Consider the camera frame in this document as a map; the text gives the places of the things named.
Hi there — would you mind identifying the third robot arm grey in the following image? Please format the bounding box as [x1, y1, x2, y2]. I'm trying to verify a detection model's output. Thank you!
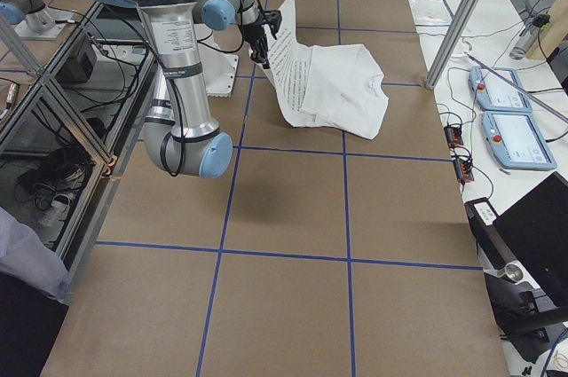
[1, 0, 73, 40]

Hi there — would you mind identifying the black laptop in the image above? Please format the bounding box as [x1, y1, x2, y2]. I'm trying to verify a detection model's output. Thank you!
[493, 172, 567, 306]

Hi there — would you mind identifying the black cable bundle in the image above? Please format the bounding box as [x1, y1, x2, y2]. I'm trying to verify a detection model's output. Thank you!
[12, 145, 99, 227]

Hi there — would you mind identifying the black orange connector box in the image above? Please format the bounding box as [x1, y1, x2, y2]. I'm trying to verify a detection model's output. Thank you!
[444, 125, 464, 148]

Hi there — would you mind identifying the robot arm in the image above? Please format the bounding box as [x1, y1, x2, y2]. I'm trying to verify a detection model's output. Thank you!
[95, 0, 281, 178]

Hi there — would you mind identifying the aluminium frame post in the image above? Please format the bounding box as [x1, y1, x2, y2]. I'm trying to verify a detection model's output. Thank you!
[425, 0, 479, 90]

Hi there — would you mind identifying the black metal stand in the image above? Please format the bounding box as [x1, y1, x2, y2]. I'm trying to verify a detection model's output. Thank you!
[464, 198, 567, 364]

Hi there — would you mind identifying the clear plastic garment bag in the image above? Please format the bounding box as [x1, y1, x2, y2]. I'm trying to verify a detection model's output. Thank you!
[408, 0, 454, 36]

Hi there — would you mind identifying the upper teach pendant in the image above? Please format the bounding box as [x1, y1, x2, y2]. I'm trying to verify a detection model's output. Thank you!
[469, 66, 533, 114]

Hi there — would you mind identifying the lower teach pendant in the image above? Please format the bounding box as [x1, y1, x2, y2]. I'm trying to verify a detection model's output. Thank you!
[481, 111, 557, 170]

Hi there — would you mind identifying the person in blue shirt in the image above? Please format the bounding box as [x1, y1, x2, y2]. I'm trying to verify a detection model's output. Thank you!
[1, 210, 69, 376]

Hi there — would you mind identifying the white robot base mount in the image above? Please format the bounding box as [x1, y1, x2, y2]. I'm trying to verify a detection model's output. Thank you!
[194, 24, 239, 98]

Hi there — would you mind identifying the teach pendant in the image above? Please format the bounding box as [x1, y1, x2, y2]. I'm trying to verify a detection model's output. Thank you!
[481, 111, 557, 170]
[469, 66, 533, 114]

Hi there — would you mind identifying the white printed t-shirt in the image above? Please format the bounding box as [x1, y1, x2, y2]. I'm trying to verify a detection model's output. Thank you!
[264, 0, 388, 139]

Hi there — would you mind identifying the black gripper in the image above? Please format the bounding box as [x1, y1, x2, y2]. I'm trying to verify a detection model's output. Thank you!
[242, 11, 282, 69]

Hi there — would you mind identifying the aluminium frame rack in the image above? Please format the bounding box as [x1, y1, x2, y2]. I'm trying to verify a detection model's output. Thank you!
[1, 1, 155, 271]

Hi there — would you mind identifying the purple rod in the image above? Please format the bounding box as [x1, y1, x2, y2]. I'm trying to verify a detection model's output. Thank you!
[464, 52, 568, 124]

